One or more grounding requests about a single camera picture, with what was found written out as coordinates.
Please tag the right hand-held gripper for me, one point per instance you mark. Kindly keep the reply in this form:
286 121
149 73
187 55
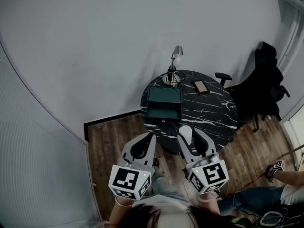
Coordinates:
209 174

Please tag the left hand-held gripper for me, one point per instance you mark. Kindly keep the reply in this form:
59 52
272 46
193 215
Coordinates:
129 178

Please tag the white oval item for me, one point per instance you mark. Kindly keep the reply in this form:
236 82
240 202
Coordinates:
186 134

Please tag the dark green box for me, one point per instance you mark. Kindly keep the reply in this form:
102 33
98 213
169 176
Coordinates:
164 103

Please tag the another person's forearm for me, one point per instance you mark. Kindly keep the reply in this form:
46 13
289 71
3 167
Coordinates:
291 177

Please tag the person's right forearm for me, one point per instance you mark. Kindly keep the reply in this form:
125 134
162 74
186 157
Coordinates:
209 202

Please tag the person's left forearm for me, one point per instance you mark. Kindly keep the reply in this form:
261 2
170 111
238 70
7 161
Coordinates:
118 212

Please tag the round black marble table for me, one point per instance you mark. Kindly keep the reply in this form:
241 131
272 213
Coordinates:
209 113

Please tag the person's grey shirt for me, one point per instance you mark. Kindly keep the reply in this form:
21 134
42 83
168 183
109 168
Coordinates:
166 189

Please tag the silver desk lamp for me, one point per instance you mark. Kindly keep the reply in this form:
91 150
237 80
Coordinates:
172 76

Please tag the black office chair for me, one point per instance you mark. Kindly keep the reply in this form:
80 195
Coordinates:
259 89

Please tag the black mat with white pattern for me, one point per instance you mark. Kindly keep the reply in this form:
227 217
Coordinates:
278 216

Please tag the white door frame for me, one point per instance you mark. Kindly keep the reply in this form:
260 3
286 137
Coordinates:
291 20

